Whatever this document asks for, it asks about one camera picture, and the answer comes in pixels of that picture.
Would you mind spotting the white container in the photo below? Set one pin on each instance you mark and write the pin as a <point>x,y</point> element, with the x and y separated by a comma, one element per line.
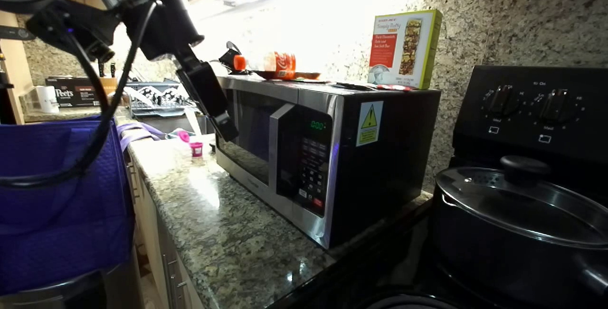
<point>47,99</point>

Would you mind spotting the microwave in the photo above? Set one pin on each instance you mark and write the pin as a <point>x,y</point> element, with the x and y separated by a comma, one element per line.
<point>380,157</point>

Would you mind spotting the flat orange dish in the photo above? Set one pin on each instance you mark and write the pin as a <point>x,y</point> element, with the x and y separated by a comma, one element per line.
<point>304,75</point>

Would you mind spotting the black stove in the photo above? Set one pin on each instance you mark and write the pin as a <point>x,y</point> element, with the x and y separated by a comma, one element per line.
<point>532,109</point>

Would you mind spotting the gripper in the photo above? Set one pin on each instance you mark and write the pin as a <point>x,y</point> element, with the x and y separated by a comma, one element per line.
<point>164,26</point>

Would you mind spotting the dish rack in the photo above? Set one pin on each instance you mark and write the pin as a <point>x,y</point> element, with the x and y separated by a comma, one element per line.
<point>156,98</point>

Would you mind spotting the snack bar box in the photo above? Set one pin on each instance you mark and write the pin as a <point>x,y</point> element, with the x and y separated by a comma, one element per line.
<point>403,48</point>

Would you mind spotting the small pink cup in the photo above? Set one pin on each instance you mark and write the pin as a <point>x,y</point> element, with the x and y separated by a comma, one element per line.
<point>196,149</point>

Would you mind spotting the purple fabric bag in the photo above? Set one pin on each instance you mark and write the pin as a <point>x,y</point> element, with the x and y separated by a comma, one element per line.
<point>52,219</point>

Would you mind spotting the stove knob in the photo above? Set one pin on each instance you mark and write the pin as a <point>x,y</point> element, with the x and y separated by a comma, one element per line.
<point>501,101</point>
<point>556,106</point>

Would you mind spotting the purple cloth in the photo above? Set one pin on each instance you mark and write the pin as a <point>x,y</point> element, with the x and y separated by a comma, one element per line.
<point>137,132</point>

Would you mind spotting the flat black item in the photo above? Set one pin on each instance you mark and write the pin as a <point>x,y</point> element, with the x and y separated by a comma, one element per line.
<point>354,86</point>

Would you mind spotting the orange plastic bottle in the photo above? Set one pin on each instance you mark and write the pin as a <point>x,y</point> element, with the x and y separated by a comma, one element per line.
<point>278,63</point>

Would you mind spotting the glass pot lid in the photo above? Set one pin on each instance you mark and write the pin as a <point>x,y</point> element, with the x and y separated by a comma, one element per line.
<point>522,204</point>

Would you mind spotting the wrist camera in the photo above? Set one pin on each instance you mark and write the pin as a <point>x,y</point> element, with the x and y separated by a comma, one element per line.
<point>71,24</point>

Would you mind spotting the black cooking pot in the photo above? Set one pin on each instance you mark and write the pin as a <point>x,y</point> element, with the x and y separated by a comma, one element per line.
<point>484,257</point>

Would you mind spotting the red packet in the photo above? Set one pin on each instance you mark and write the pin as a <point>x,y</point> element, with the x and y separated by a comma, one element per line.
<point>396,87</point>

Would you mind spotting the pink round lid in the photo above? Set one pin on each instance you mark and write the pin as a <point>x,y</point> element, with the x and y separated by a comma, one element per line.
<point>184,135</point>

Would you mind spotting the knife block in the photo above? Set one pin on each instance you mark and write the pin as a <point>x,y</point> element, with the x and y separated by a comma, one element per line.
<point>110,81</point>

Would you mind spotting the dark coffee box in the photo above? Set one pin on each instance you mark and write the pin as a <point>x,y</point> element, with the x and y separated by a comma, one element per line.
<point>71,93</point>

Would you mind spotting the microwave door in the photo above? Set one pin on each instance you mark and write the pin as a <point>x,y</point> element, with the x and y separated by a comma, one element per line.
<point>249,133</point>

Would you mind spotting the black spray nozzle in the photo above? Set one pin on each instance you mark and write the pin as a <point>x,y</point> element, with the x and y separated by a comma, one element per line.
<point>229,58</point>

